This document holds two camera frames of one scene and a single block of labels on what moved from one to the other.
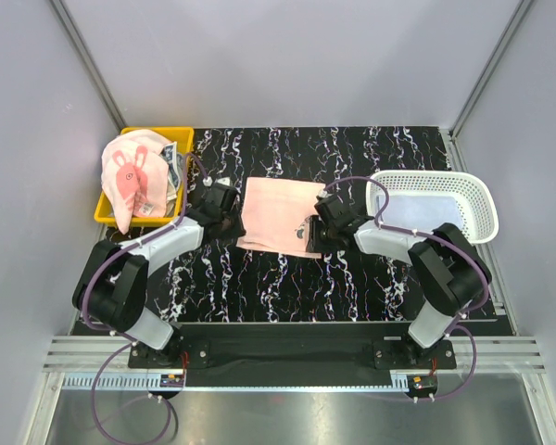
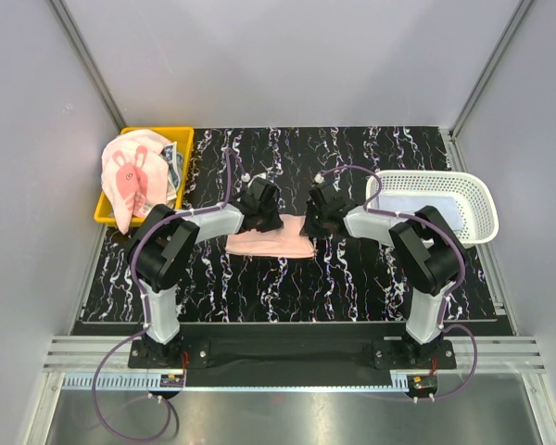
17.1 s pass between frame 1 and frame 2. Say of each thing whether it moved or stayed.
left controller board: stayed
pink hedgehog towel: moved
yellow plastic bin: stayed
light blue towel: stayed
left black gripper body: moved
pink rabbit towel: stayed
